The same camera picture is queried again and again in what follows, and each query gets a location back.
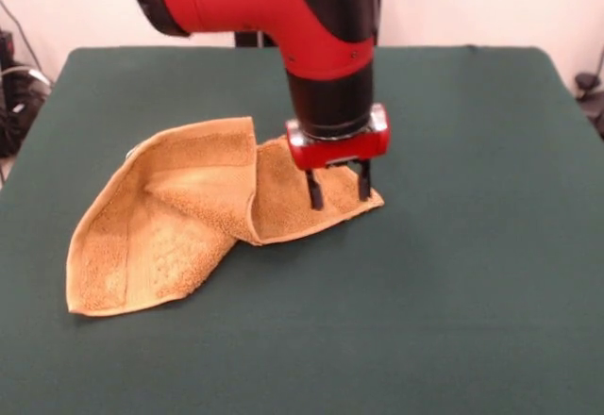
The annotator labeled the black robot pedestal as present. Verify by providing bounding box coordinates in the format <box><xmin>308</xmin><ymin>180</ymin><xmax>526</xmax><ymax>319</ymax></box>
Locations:
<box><xmin>234</xmin><ymin>0</ymin><xmax>394</xmax><ymax>49</ymax></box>

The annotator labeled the dark green table cloth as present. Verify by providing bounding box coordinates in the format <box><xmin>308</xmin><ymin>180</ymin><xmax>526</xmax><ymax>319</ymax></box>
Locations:
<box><xmin>0</xmin><ymin>45</ymin><xmax>604</xmax><ymax>415</ymax></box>

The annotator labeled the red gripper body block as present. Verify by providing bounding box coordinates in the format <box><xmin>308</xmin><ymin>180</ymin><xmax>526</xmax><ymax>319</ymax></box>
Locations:
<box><xmin>284</xmin><ymin>103</ymin><xmax>393</xmax><ymax>172</ymax></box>

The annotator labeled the tan terry towel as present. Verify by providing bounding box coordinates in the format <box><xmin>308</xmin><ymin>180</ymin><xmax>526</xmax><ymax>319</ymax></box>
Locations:
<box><xmin>65</xmin><ymin>115</ymin><xmax>386</xmax><ymax>318</ymax></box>

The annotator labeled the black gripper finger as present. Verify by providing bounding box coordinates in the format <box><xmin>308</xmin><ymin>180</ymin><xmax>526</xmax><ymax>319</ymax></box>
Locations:
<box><xmin>356</xmin><ymin>158</ymin><xmax>373</xmax><ymax>202</ymax></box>
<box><xmin>305</xmin><ymin>168</ymin><xmax>325</xmax><ymax>210</ymax></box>

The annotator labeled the black stand foot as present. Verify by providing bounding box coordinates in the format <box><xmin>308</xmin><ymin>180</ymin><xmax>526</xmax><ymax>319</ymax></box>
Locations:
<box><xmin>575</xmin><ymin>73</ymin><xmax>604</xmax><ymax>141</ymax></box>

